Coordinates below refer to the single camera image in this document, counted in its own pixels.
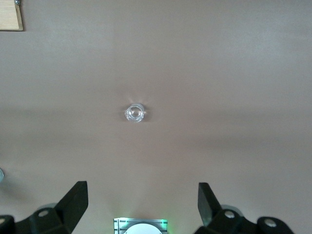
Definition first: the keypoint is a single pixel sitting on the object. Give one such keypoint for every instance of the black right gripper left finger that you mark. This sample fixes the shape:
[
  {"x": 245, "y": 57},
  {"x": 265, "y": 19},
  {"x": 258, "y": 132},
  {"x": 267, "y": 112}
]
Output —
[{"x": 68, "y": 209}]

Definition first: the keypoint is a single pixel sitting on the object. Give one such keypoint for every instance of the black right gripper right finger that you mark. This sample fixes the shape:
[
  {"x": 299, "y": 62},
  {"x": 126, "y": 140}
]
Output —
[{"x": 209, "y": 209}]

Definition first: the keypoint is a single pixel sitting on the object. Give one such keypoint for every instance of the clear glass cup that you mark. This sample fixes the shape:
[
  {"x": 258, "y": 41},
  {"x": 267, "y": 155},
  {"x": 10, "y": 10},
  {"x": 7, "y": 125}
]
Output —
[{"x": 134, "y": 114}]

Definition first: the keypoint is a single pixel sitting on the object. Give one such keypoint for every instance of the green frosted bottle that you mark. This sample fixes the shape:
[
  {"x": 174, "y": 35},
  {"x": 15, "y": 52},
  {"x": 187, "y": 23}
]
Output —
[{"x": 1, "y": 175}]

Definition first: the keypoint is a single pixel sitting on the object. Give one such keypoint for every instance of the brown table cover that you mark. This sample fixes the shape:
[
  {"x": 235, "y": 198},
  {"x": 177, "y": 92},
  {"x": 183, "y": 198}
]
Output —
[{"x": 195, "y": 73}]

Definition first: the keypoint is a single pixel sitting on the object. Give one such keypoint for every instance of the wooden cutting board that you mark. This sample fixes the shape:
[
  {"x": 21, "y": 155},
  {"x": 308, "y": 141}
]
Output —
[{"x": 9, "y": 14}]

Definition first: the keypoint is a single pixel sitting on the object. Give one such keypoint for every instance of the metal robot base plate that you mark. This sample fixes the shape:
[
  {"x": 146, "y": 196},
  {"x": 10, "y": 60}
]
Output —
[{"x": 119, "y": 223}]

